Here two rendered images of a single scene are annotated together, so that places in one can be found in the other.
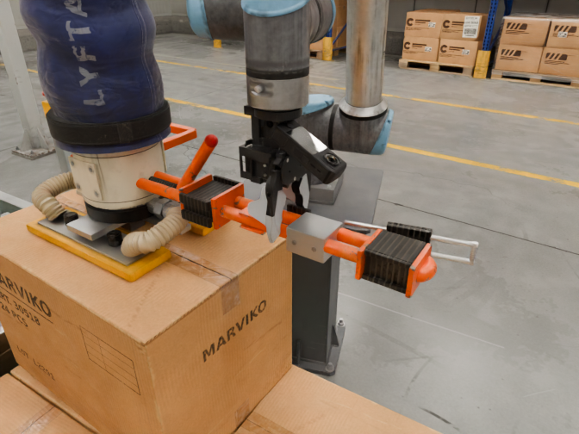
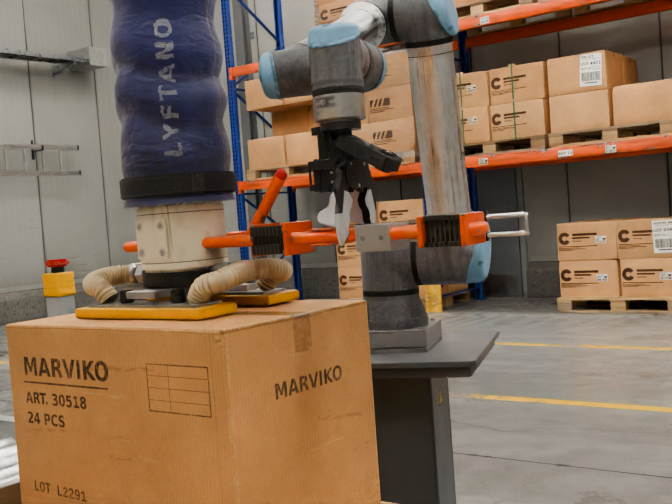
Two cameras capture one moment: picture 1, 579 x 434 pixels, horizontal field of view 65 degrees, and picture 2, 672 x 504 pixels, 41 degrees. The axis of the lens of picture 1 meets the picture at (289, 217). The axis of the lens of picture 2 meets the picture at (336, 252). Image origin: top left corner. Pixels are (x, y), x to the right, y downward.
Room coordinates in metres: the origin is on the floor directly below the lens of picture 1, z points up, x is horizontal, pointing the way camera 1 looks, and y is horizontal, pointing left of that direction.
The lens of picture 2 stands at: (-0.89, -0.01, 1.11)
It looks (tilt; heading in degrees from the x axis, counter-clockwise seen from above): 2 degrees down; 2
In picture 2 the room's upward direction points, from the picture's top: 4 degrees counter-clockwise
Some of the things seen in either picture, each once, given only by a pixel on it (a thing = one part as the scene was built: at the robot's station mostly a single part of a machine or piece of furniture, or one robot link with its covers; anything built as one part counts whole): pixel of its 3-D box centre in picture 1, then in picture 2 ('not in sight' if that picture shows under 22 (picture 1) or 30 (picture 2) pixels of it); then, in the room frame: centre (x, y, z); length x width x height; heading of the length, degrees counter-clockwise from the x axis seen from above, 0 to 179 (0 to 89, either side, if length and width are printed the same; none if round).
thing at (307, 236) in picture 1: (314, 236); (381, 236); (0.62, -0.04, 1.07); 0.07 x 0.07 x 0.04; 57
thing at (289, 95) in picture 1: (277, 90); (338, 110); (0.66, 0.02, 1.29); 0.10 x 0.09 x 0.05; 147
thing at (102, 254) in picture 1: (93, 233); (152, 302); (0.80, 0.40, 0.97); 0.34 x 0.10 x 0.05; 57
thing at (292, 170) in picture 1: (274, 144); (339, 158); (0.67, 0.02, 1.21); 0.09 x 0.08 x 0.12; 57
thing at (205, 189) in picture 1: (212, 200); (281, 238); (0.74, 0.14, 1.08); 0.10 x 0.08 x 0.06; 147
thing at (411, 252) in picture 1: (393, 261); (451, 229); (0.54, -0.15, 1.08); 0.08 x 0.07 x 0.05; 57
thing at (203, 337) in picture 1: (141, 304); (192, 412); (0.85, 0.35, 0.74); 0.60 x 0.40 x 0.40; 55
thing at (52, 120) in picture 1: (112, 116); (179, 185); (0.88, 0.35, 1.19); 0.23 x 0.23 x 0.04
